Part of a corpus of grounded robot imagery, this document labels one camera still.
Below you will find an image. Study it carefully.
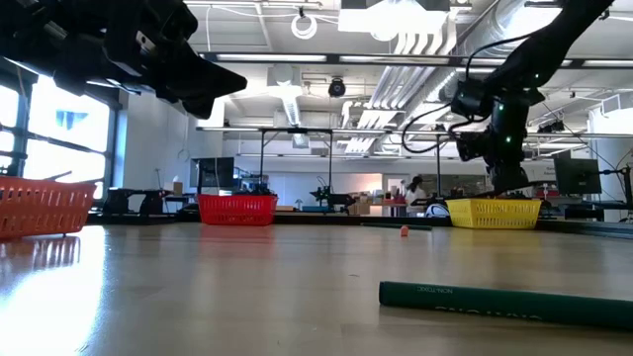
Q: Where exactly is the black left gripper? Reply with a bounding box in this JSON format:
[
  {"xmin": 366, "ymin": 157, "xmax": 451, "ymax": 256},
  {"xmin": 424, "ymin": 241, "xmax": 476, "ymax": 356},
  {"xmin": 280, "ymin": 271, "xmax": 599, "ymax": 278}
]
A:
[{"xmin": 106, "ymin": 0, "xmax": 248, "ymax": 121}]

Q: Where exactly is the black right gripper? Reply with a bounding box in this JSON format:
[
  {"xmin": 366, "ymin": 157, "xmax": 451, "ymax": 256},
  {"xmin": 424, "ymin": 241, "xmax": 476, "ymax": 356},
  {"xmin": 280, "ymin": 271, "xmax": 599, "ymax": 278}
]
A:
[{"xmin": 486, "ymin": 93, "xmax": 532, "ymax": 196}]

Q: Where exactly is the orange plastic basket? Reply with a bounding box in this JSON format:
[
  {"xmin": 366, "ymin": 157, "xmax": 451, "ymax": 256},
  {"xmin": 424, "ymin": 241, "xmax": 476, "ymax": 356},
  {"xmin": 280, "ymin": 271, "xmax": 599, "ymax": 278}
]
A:
[{"xmin": 0, "ymin": 176, "xmax": 98, "ymax": 241}]

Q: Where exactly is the yellow plastic basket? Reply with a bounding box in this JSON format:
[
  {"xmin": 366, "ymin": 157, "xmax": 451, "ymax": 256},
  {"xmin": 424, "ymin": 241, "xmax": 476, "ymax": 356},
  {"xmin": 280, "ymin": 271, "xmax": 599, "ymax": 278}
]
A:
[{"xmin": 444, "ymin": 198, "xmax": 543, "ymax": 230}]

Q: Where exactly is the black computer monitor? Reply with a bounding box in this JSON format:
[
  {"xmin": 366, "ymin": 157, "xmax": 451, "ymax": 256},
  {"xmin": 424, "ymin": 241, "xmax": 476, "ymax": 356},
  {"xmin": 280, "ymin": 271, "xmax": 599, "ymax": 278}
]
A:
[
  {"xmin": 191, "ymin": 156, "xmax": 236, "ymax": 190},
  {"xmin": 552, "ymin": 149, "xmax": 603, "ymax": 196}
]

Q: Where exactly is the person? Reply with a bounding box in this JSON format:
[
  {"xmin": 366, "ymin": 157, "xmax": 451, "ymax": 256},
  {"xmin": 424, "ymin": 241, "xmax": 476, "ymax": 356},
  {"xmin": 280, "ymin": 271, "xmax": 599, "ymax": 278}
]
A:
[{"xmin": 405, "ymin": 174, "xmax": 427, "ymax": 217}]

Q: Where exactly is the green crayon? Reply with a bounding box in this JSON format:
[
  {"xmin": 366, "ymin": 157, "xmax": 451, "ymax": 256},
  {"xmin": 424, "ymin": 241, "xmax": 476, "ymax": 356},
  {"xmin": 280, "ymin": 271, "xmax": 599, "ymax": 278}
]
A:
[{"xmin": 379, "ymin": 280, "xmax": 633, "ymax": 331}]

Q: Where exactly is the black overhead light beam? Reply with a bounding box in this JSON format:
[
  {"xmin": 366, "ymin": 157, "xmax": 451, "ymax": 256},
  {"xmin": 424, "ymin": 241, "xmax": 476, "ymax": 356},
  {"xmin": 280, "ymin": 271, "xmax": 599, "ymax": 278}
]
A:
[{"xmin": 197, "ymin": 51, "xmax": 633, "ymax": 68}]

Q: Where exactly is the red plastic basket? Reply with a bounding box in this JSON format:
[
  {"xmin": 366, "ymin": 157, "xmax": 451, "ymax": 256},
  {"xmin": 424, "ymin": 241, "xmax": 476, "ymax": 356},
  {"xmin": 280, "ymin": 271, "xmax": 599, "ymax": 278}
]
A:
[{"xmin": 197, "ymin": 194, "xmax": 278, "ymax": 227}]

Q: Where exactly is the black equipment stand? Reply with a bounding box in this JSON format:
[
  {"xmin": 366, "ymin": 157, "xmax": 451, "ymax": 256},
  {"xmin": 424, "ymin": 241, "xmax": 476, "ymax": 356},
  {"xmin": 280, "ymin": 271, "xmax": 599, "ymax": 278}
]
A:
[{"xmin": 106, "ymin": 187, "xmax": 167, "ymax": 217}]

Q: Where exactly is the white ceiling air duct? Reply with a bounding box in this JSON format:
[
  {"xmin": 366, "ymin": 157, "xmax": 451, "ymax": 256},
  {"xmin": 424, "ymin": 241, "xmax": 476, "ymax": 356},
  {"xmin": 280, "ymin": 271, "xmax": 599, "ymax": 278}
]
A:
[{"xmin": 266, "ymin": 63, "xmax": 304, "ymax": 128}]

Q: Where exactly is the white coiled cable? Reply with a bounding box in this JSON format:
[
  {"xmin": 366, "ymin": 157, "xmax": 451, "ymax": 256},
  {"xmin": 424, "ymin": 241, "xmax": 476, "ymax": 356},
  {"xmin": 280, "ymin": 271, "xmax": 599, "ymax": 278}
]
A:
[{"xmin": 290, "ymin": 12, "xmax": 319, "ymax": 41}]

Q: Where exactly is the black right camera cable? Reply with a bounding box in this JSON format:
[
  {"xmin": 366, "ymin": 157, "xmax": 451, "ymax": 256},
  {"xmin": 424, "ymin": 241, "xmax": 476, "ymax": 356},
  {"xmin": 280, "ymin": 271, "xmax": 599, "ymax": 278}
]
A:
[{"xmin": 400, "ymin": 32, "xmax": 538, "ymax": 155}]

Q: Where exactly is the black ceiling dome camera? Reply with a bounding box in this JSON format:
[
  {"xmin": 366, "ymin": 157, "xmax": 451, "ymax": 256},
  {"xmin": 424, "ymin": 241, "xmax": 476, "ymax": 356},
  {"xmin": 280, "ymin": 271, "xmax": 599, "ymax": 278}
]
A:
[{"xmin": 327, "ymin": 76, "xmax": 347, "ymax": 99}]

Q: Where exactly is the black table edge frame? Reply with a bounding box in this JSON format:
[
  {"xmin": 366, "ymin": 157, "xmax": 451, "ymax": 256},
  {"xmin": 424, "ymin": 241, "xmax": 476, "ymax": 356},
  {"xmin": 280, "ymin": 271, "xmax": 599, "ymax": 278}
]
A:
[{"xmin": 86, "ymin": 210, "xmax": 633, "ymax": 238}]

